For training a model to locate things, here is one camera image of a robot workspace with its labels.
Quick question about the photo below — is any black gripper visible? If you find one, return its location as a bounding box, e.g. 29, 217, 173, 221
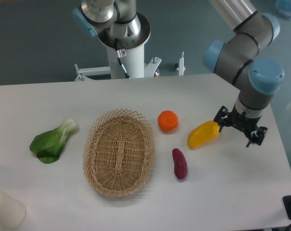
213, 106, 268, 147

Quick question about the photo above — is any blue object top right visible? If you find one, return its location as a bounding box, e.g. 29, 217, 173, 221
276, 0, 291, 20

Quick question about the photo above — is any woven wicker basket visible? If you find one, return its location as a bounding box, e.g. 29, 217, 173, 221
83, 109, 155, 197

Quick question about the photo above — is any green bok choy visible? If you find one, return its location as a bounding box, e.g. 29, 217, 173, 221
29, 118, 79, 164

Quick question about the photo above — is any white mount bracket frame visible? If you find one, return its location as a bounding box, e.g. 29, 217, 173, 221
74, 56, 162, 81

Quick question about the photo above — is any orange tangerine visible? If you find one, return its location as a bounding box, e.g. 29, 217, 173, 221
158, 110, 179, 132

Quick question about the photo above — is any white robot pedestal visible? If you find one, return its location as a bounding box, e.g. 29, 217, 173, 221
98, 13, 151, 79

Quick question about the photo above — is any black cable on pedestal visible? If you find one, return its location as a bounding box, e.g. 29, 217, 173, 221
114, 38, 131, 79

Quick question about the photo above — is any white cylindrical roll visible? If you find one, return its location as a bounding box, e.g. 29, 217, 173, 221
0, 190, 26, 229

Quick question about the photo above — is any yellow mango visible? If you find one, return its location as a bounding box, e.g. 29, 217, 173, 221
187, 120, 220, 149

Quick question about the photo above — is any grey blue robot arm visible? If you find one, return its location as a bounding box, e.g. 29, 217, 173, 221
72, 0, 284, 145

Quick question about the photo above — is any purple sweet potato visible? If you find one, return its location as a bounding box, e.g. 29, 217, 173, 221
172, 148, 188, 180

